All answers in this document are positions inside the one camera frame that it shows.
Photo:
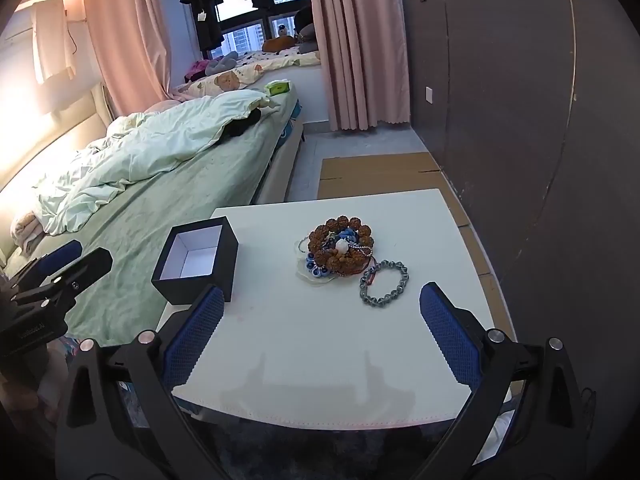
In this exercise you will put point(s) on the flattened cardboard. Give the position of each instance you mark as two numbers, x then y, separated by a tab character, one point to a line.
380	175

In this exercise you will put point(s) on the black cloth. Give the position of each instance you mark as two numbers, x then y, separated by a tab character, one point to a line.
242	125

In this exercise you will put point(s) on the pink curtain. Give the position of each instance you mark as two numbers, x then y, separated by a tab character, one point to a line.
130	30
360	45

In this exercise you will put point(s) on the dark pillow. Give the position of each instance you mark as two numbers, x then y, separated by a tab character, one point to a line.
306	30

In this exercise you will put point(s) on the green bed sheet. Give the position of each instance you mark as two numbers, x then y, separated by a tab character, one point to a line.
150	220

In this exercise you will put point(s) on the green tissue box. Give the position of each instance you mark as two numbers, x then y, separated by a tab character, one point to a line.
277	88

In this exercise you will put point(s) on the light green duvet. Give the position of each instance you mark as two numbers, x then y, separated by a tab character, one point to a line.
150	145

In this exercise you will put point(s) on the beige padded headboard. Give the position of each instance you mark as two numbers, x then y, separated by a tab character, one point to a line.
45	145

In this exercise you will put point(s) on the printed cartoon blanket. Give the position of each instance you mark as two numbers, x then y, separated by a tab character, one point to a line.
260	65

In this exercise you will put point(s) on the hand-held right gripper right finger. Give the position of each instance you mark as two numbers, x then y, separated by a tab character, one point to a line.
450	342

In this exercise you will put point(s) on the white hanging garment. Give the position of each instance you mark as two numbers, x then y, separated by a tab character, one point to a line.
50	40

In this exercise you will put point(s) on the pink plush toy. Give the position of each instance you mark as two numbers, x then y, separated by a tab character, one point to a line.
196	71

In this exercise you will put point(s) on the pink pillow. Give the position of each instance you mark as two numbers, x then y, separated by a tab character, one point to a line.
165	106

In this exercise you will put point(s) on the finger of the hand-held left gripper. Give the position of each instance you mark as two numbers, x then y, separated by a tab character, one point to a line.
85	266
62	254

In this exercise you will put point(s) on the black gift box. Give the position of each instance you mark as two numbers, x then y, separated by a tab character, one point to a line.
230	270

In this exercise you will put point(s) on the brown plush toy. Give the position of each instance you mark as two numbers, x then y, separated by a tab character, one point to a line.
277	44

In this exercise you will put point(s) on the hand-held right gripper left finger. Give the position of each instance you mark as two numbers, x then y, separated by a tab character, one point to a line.
192	342

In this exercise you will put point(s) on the white wall socket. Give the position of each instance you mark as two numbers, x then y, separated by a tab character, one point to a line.
429	94

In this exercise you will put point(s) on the grey plush toy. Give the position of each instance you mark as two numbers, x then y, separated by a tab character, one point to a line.
222	63

